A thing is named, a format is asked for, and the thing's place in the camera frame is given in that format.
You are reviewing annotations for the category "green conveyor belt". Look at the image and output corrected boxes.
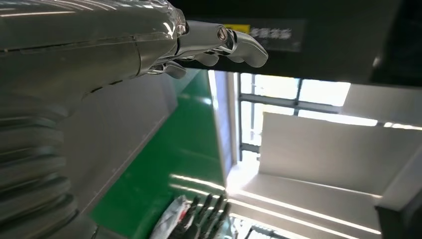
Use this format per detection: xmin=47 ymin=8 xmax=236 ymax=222
xmin=89 ymin=69 xmax=228 ymax=239

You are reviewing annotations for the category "yellow and black machine label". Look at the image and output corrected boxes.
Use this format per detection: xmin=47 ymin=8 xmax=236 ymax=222
xmin=224 ymin=19 xmax=306 ymax=53

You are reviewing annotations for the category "black inbound scanner machine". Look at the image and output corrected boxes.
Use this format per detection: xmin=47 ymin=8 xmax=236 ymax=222
xmin=61 ymin=0 xmax=422 ymax=215

